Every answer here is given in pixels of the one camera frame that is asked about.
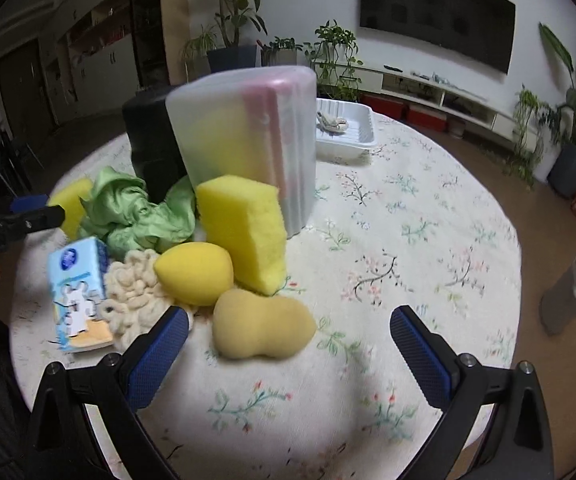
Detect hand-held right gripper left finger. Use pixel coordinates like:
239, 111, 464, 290
28, 305, 191, 480

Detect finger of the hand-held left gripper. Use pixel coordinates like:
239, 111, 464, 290
0, 205, 66, 238
10, 195, 50, 212

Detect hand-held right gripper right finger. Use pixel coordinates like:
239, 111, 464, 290
389, 305, 554, 480

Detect cream chunky yarn bundle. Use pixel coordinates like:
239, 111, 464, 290
100, 249, 193, 348

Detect blue tissue packet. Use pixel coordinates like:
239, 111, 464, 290
48, 237, 116, 353

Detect green cloth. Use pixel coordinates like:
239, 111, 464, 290
79, 167, 199, 256

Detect yellow egg-shaped makeup sponge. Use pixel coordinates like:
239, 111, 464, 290
154, 242, 235, 307

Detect tan gourd-shaped makeup sponge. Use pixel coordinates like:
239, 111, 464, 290
212, 288, 317, 360

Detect black round container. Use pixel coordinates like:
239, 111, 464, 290
122, 87, 191, 203

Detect translucent plastic container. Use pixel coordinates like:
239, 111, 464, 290
165, 65, 319, 238

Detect blue wet wipes pack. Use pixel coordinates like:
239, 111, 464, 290
315, 99, 377, 166

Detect grey knitted cloth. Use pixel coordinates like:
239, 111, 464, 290
317, 111, 349, 133

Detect dark chair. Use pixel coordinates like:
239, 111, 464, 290
0, 130, 44, 196

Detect round floral tablecloth table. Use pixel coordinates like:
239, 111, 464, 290
10, 105, 521, 480

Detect grey trash can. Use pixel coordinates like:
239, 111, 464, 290
539, 250, 576, 337

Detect dark shelf unit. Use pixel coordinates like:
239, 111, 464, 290
129, 0, 169, 91

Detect white plant pot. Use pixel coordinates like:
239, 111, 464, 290
530, 132, 561, 183

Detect red storage box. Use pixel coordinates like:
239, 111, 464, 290
368, 94, 409, 121
408, 106, 448, 132

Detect dark round planter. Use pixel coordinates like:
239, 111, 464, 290
548, 140, 576, 200

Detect spider plant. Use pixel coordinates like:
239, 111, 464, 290
180, 25, 219, 81

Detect pink sponge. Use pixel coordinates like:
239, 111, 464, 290
240, 80, 281, 181

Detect dark blue square planter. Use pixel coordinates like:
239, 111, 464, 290
207, 45, 259, 73

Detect white television cabinet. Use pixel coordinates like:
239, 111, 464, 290
358, 62, 528, 143

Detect bushy green plant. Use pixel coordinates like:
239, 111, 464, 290
502, 85, 563, 186

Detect white ribbed planter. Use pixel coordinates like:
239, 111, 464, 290
263, 49, 301, 67

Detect small green plant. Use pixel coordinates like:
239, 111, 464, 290
263, 37, 303, 53

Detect tall broad-leaf plant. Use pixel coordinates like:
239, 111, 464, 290
538, 22, 576, 151

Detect trailing pothos plant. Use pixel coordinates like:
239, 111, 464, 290
304, 20, 363, 103

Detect white wall cabinets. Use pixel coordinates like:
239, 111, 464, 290
38, 0, 136, 126

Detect black wall television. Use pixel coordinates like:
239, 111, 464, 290
359, 0, 517, 75

